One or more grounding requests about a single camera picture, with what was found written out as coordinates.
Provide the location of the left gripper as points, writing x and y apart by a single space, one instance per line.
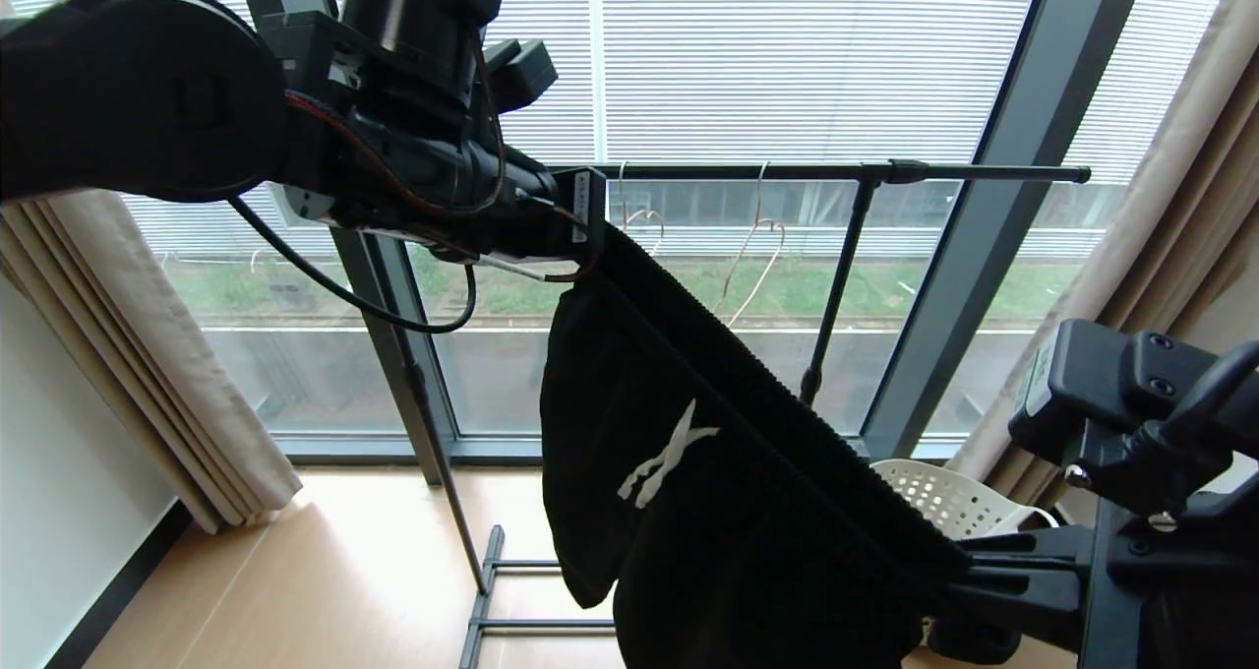
521 212

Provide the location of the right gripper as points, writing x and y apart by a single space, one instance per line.
1116 600

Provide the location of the pink clothes hanger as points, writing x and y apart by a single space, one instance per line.
649 213
757 221

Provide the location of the black shorts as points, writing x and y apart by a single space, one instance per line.
738 551

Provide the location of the white laundry basket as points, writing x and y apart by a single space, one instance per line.
944 497

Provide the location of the black clothes rack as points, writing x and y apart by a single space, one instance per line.
934 171

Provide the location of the window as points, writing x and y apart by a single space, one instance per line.
787 59

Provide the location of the beige curtain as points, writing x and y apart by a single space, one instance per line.
148 374
1161 207

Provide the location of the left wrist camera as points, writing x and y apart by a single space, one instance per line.
526 74

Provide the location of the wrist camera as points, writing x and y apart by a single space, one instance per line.
1102 384
526 74

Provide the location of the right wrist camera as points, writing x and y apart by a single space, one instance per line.
1102 384

